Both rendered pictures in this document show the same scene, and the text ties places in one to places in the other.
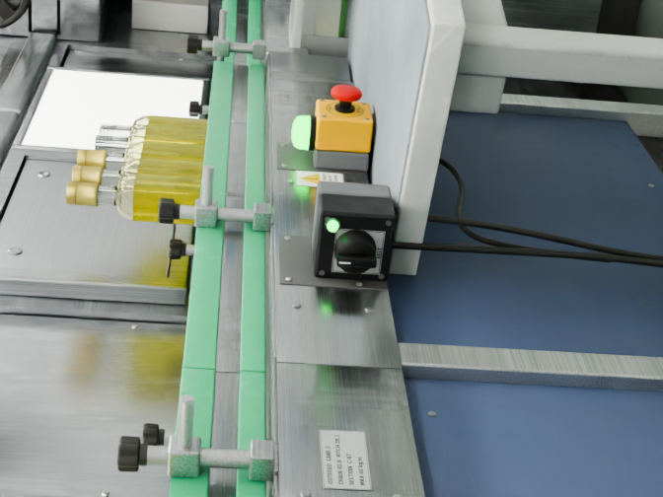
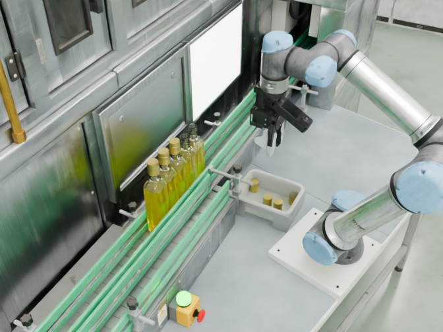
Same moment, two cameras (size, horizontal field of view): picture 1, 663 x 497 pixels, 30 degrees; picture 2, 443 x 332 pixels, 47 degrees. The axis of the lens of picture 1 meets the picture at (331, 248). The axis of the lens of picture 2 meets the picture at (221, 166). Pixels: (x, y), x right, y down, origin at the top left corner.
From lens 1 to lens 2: 1.38 m
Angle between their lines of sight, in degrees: 35
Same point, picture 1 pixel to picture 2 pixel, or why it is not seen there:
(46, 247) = (127, 127)
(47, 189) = (163, 87)
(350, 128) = (185, 321)
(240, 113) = (198, 230)
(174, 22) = (275, 20)
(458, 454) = not seen: outside the picture
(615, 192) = not seen: outside the picture
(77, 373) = (59, 201)
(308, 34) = (245, 204)
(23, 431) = (18, 222)
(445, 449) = not seen: outside the picture
